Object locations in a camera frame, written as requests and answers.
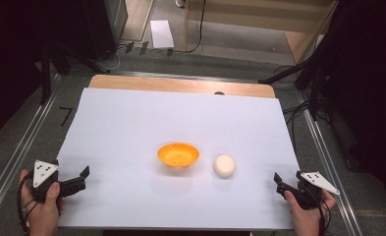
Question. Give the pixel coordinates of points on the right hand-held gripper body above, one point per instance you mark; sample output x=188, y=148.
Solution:
x=310, y=190

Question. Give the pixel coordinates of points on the white round steamed bun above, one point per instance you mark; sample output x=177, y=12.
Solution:
x=224, y=165

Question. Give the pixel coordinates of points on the black tripod stand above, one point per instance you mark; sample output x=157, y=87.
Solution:
x=313, y=85

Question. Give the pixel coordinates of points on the orange plastic bowl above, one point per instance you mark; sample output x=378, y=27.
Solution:
x=178, y=154

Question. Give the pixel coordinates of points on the dark cabinet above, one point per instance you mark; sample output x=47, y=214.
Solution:
x=105, y=26

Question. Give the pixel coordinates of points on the wooden table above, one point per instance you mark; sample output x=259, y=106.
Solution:
x=180, y=84

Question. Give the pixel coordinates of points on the person's right hand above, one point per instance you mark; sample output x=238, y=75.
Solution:
x=306, y=219

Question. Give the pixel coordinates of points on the person's left hand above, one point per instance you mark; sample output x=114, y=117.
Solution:
x=43, y=214

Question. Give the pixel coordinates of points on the light wooden furniture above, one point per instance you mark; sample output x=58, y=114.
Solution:
x=262, y=14

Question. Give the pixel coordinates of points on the white paper sheet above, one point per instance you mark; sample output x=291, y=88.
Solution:
x=162, y=34

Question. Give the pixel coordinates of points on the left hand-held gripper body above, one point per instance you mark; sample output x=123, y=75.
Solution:
x=42, y=175

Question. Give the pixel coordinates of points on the white table sheet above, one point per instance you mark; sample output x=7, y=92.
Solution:
x=131, y=131

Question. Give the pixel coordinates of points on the metal floor rail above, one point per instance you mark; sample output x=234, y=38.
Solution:
x=20, y=150
x=328, y=157

